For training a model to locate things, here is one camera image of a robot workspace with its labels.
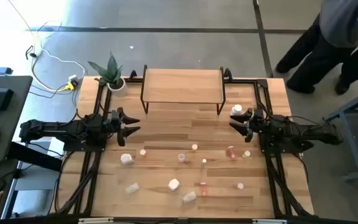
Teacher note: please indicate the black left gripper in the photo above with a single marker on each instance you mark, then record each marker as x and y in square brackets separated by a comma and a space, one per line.
[112, 123]

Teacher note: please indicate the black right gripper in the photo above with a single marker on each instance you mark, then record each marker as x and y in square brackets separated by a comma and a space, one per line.
[257, 123]

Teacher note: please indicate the white labelled supplement bottle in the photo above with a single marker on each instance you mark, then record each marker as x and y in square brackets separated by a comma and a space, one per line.
[236, 109]

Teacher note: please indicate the orange pill bottle white cap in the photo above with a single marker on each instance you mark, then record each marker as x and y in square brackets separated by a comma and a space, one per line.
[142, 152]
[194, 147]

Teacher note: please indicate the yellow pill bottle white cap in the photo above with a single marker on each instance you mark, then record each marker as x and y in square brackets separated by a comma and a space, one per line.
[246, 153]

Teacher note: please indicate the pink pill bottle white cap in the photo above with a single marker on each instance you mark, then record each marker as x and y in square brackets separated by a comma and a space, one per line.
[203, 189]
[240, 185]
[231, 152]

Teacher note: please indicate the white Trader Joe's melatonin bottle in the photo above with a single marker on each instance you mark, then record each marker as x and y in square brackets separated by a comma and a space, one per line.
[126, 159]
[173, 184]

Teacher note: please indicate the tall thin white labelled tube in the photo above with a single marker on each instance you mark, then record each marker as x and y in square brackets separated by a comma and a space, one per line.
[204, 160]

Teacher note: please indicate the plain white plastic bottle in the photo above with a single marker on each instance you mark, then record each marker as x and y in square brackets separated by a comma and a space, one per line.
[189, 197]
[132, 188]

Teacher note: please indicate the clear plastic bottle white cap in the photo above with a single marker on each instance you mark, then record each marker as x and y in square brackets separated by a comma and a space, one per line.
[181, 157]

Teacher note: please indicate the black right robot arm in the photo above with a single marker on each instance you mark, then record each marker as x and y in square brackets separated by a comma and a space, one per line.
[306, 132]

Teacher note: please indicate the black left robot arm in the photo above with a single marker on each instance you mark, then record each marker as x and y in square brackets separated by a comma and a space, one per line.
[57, 127]

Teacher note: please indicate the wooden shelf black metal legs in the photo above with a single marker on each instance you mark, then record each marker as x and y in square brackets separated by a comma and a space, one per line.
[182, 85]

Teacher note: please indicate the white plant pot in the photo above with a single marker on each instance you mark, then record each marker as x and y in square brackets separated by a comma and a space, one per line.
[118, 88]

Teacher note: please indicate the black clamp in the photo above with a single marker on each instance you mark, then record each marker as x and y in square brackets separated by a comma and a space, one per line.
[132, 76]
[227, 74]

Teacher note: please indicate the green snake plant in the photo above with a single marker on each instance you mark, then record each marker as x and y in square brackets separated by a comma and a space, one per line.
[110, 70]

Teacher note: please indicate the yellow plug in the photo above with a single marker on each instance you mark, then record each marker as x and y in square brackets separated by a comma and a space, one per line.
[69, 86]

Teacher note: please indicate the white power adapter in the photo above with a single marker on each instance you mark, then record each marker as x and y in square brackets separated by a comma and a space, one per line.
[73, 78]

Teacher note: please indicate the black desk crossbar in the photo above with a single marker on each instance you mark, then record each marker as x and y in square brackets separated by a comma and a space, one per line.
[33, 155]

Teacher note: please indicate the white label strip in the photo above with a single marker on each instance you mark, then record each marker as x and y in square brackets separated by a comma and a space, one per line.
[95, 220]

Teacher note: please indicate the dark gray desk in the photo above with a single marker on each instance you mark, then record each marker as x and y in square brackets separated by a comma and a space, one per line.
[14, 124]

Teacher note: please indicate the person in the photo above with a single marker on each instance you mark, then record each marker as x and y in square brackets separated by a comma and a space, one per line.
[337, 28]

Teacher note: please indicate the black aluminium table frame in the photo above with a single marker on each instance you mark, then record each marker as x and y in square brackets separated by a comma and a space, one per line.
[244, 81]

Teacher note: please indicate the blue-gray metal table frame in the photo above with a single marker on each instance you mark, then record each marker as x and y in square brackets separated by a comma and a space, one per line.
[354, 146]

